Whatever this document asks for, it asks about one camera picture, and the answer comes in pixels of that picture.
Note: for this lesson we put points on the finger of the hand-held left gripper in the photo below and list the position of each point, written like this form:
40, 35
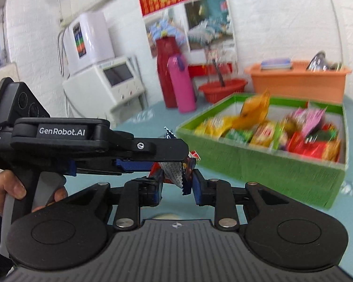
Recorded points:
158, 149
132, 166

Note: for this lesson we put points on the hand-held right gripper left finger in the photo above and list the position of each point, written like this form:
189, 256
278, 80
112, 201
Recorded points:
158, 194

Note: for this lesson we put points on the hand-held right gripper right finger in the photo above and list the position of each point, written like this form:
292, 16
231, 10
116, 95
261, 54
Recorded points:
197, 191

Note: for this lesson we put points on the small red clear snack packet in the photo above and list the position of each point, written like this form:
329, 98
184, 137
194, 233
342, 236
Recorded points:
173, 171

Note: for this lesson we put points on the green snack packet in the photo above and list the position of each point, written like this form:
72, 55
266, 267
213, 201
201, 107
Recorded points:
238, 135

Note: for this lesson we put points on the green cardboard box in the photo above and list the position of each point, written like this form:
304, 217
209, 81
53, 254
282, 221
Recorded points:
267, 170

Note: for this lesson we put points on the orange fried chicken print packet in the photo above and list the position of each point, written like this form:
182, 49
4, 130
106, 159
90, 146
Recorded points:
266, 133

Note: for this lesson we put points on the orange snack packet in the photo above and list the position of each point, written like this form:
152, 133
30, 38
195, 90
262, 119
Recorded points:
253, 108

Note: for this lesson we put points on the pink snack packet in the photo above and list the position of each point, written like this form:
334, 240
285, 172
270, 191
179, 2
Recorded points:
309, 117

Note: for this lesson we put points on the person's left hand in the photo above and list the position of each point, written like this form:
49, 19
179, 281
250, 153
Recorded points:
8, 185

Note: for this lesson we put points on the teal printed tablecloth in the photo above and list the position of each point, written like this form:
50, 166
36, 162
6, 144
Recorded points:
153, 124

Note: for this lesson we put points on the white appliance with screen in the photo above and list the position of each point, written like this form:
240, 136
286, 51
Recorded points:
88, 94

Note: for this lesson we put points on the pink bottle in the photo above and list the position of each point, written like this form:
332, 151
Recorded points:
182, 88

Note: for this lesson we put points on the red thermos flask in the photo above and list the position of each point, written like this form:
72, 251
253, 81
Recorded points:
164, 73

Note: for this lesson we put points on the red plastic basin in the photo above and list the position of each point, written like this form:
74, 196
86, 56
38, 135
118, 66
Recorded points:
220, 92

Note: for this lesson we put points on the red paper strip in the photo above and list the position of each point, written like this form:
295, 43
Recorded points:
197, 70

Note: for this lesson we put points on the white water purifier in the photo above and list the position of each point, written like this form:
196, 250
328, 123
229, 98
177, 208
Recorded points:
91, 41

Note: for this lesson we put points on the dark stirring stick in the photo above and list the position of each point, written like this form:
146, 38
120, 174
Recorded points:
219, 75

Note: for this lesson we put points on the orange plastic basket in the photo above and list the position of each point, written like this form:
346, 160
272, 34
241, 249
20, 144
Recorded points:
297, 85

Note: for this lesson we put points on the blue plate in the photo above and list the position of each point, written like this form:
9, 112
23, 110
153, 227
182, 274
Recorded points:
276, 64

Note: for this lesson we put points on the metal bowl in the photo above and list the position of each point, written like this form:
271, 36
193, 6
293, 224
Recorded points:
319, 61

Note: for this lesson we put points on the wall poster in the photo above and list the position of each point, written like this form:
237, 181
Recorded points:
208, 20

